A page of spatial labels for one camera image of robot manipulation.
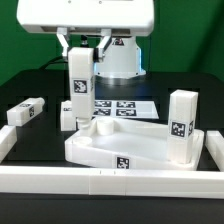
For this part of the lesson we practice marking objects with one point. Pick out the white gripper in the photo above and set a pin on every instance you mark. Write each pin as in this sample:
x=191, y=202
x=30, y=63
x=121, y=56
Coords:
x=87, y=17

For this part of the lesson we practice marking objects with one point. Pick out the white desk top tray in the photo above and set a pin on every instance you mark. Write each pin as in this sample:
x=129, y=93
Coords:
x=127, y=144

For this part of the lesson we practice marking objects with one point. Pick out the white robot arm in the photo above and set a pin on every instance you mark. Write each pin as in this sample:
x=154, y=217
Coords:
x=122, y=58

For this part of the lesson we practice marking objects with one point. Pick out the white marker base plate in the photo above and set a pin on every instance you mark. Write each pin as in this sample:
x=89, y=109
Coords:
x=126, y=109

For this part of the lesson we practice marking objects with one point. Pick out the white left fence wall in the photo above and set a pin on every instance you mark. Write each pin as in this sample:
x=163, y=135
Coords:
x=8, y=138

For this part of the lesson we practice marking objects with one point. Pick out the white fence wall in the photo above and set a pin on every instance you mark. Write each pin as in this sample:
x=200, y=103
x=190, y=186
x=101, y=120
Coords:
x=215, y=145
x=113, y=182
x=8, y=138

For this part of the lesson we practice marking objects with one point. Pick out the white right fence wall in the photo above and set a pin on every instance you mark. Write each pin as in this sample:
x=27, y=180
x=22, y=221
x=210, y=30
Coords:
x=215, y=145

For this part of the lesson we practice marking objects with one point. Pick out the white front fence wall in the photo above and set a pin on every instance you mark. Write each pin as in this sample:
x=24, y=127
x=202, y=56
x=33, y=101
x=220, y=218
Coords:
x=113, y=182

